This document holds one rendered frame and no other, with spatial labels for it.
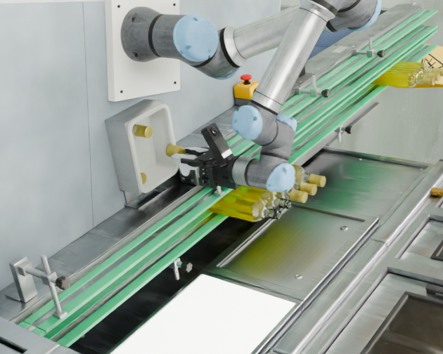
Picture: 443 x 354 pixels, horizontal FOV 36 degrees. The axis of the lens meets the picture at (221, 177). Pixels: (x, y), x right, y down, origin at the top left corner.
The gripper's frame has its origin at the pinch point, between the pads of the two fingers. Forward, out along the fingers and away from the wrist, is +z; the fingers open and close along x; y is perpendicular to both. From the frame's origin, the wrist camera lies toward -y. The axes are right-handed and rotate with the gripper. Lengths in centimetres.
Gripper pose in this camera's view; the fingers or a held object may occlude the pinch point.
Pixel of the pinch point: (178, 152)
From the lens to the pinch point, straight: 191.5
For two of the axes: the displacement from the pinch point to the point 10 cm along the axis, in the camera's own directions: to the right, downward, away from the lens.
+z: -8.1, -1.6, 5.7
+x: 5.8, -4.1, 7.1
